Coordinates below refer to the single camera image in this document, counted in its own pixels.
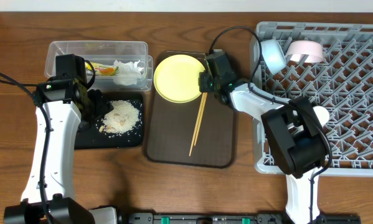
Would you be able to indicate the light blue bowl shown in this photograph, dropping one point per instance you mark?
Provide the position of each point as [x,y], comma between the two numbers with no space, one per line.
[273,55]

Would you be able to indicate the pale green cup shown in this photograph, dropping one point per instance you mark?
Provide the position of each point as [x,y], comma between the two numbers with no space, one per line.
[322,114]

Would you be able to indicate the wooden chopstick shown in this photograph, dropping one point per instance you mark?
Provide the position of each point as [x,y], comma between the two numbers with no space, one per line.
[192,143]
[201,113]

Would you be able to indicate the black food waste tray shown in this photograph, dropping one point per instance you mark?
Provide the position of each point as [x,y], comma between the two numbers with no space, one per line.
[93,138]

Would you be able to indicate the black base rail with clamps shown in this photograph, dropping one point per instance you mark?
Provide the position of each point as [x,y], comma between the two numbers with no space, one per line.
[150,218]

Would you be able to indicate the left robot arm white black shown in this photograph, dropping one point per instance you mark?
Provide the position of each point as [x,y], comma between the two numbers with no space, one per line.
[62,105]

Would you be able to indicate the clear plastic waste bin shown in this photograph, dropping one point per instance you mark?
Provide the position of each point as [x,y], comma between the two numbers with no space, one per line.
[105,52]

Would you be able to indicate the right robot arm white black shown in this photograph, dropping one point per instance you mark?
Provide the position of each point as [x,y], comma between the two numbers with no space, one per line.
[295,135]

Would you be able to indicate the yellow plate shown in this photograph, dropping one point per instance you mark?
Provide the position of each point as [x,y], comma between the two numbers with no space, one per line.
[176,78]

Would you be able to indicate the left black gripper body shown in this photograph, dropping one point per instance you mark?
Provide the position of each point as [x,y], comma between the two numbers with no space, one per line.
[99,104]

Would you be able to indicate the grey dishwasher rack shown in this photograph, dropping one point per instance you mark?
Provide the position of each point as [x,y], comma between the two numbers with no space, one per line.
[342,83]

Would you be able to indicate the green orange snack wrapper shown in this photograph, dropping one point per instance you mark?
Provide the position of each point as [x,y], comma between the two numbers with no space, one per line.
[100,69]

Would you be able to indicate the white bowl with rice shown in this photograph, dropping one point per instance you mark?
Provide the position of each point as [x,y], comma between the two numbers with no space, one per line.
[300,48]

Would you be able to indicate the crumpled white tissue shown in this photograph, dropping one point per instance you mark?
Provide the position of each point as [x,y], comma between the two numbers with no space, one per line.
[127,73]

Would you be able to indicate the dark brown serving tray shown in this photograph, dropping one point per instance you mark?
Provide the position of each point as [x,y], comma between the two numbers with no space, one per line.
[171,127]

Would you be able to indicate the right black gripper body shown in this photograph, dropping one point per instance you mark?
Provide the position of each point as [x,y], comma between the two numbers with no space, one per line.
[207,84]

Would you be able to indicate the spilled rice pile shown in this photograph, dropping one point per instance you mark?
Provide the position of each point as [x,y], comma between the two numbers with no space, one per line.
[121,119]

